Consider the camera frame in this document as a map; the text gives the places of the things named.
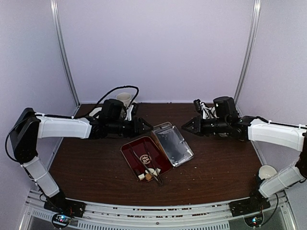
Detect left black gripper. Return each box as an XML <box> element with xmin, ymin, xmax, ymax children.
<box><xmin>108</xmin><ymin>116</ymin><xmax>154</xmax><ymax>138</ymax></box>

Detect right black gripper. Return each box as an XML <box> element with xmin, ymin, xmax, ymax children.
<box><xmin>181</xmin><ymin>115</ymin><xmax>229</xmax><ymax>137</ymax></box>

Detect beige illustrated tin lid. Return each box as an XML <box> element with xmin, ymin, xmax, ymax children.
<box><xmin>152</xmin><ymin>122</ymin><xmax>194</xmax><ymax>168</ymax></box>

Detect black tongs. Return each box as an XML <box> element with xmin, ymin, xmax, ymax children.
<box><xmin>129</xmin><ymin>142</ymin><xmax>164</xmax><ymax>185</ymax></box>

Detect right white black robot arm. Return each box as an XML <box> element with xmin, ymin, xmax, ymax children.
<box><xmin>181</xmin><ymin>116</ymin><xmax>307</xmax><ymax>212</ymax></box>

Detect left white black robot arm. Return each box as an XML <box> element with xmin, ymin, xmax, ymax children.
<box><xmin>5</xmin><ymin>107</ymin><xmax>153</xmax><ymax>213</ymax></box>

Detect white round chocolate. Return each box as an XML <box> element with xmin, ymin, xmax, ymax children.
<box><xmin>145</xmin><ymin>168</ymin><xmax>155</xmax><ymax>174</ymax></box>

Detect white square chocolate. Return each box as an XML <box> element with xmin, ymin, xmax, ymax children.
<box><xmin>138</xmin><ymin>174</ymin><xmax>145</xmax><ymax>181</ymax></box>

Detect brown round chocolate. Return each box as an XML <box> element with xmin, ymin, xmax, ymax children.
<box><xmin>145</xmin><ymin>174</ymin><xmax>152</xmax><ymax>181</ymax></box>

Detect dark red lacquer tray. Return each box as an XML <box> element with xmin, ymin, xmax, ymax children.
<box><xmin>120</xmin><ymin>136</ymin><xmax>173</xmax><ymax>183</ymax></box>

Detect tall floral beige mug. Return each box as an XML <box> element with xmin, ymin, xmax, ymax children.
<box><xmin>116</xmin><ymin>92</ymin><xmax>138</xmax><ymax>108</ymax></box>

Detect white teacup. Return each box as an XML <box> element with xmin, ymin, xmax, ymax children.
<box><xmin>89</xmin><ymin>107</ymin><xmax>102</xmax><ymax>117</ymax></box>

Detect white bowl near right base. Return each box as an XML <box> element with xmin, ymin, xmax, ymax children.
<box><xmin>257</xmin><ymin>165</ymin><xmax>277</xmax><ymax>181</ymax></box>

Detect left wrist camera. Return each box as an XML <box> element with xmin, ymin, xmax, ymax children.
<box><xmin>125</xmin><ymin>103</ymin><xmax>139</xmax><ymax>121</ymax></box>

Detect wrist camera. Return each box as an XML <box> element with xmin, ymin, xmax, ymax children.
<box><xmin>193</xmin><ymin>99</ymin><xmax>213</xmax><ymax>119</ymax></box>
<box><xmin>125</xmin><ymin>103</ymin><xmax>139</xmax><ymax>121</ymax></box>

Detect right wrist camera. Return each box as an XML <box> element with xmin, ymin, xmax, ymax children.
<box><xmin>193</xmin><ymin>99</ymin><xmax>213</xmax><ymax>119</ymax></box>

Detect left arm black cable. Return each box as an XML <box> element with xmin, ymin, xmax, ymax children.
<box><xmin>71</xmin><ymin>85</ymin><xmax>140</xmax><ymax>119</ymax></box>

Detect front aluminium rail frame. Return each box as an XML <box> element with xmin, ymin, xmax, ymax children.
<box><xmin>18</xmin><ymin>180</ymin><xmax>298</xmax><ymax>230</ymax></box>

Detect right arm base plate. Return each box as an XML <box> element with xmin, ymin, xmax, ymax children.
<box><xmin>229</xmin><ymin>198</ymin><xmax>271</xmax><ymax>217</ymax></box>

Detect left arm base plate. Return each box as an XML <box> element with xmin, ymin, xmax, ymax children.
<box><xmin>44</xmin><ymin>199</ymin><xmax>86</xmax><ymax>218</ymax></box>

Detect right aluminium frame post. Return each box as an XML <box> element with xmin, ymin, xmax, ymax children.
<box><xmin>234</xmin><ymin>0</ymin><xmax>262</xmax><ymax>105</ymax></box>

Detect aluminium frame post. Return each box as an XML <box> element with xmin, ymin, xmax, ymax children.
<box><xmin>50</xmin><ymin>0</ymin><xmax>81</xmax><ymax>107</ymax></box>
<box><xmin>234</xmin><ymin>0</ymin><xmax>262</xmax><ymax>105</ymax></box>

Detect left aluminium frame post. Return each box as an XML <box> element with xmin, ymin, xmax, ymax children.
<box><xmin>50</xmin><ymin>0</ymin><xmax>81</xmax><ymax>107</ymax></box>

